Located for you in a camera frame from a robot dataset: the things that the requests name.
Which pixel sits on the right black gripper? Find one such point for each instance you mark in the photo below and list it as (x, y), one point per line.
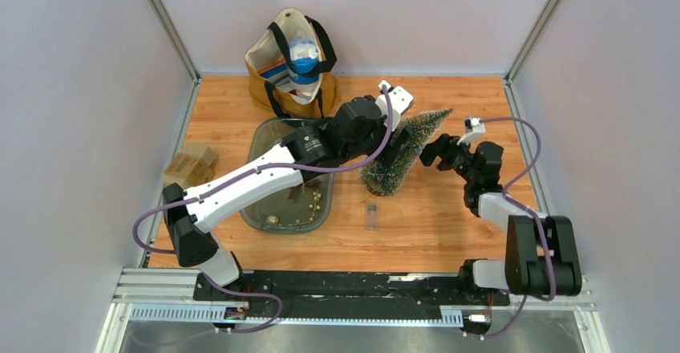
(444, 144)

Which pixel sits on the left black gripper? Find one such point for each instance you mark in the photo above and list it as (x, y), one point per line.
(392, 152)

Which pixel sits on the small frosted christmas tree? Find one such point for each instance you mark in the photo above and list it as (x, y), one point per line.
(383, 177)

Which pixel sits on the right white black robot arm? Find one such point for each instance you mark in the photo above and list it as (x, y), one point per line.
(541, 258)

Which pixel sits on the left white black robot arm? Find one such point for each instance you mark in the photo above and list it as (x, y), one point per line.
(192, 214)

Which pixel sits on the brown ribbon bow ornament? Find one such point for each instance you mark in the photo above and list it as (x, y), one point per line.
(299, 190)

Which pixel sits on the gold bead garland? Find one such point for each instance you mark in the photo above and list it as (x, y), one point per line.
(306, 207)

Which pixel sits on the clear plastic battery box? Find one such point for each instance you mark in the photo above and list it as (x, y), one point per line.
(371, 220)

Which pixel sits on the blue white bottle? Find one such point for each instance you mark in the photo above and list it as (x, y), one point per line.
(304, 55)

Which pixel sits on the clear glass tray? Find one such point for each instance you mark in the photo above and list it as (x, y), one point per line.
(268, 134)

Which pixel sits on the yellow canvas tote bag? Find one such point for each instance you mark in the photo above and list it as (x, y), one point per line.
(268, 63)

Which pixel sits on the cardboard wrapped felt pads pack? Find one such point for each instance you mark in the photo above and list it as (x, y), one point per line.
(193, 165)

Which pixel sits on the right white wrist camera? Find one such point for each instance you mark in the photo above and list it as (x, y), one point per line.
(474, 129)

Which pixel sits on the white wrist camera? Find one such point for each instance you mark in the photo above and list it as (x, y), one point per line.
(474, 129)
(401, 101)

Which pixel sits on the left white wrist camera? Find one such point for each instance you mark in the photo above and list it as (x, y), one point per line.
(401, 101)

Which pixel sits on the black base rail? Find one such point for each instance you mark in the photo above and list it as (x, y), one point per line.
(349, 295)

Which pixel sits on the aluminium frame rail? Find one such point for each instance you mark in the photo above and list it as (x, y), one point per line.
(166, 295)

